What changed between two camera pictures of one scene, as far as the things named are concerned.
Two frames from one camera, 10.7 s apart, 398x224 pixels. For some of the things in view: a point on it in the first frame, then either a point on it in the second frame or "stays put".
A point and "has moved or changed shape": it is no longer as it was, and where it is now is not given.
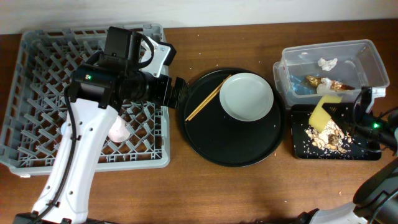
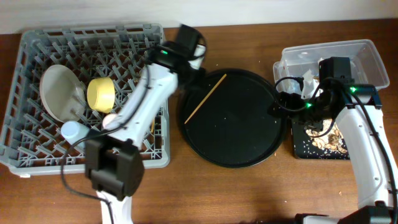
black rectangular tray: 303,147 stays put
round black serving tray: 220,139 stays put
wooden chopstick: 206,102 -> 152,126
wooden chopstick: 189,116 has moved or changed shape
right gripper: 347,120 -> 282,100
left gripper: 175,98 -> 194,81
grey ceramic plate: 246,97 -> 63,93
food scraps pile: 330,137 stays put
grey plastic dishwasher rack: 34,107 stays put
